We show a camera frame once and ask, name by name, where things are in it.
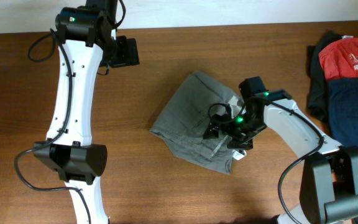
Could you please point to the grey shorts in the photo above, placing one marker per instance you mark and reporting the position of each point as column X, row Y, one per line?
column 184, row 119

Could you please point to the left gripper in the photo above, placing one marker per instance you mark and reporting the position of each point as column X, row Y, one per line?
column 128, row 51

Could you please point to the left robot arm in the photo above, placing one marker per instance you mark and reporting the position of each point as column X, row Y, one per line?
column 86, row 39

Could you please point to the black garment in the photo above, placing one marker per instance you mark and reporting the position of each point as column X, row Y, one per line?
column 317, row 102

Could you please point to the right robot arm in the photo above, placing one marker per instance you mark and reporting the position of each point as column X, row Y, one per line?
column 329, row 182

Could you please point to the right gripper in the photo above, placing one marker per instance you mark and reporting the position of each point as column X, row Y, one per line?
column 243, row 142

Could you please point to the red garment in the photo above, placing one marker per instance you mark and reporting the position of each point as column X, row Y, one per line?
column 340, row 59

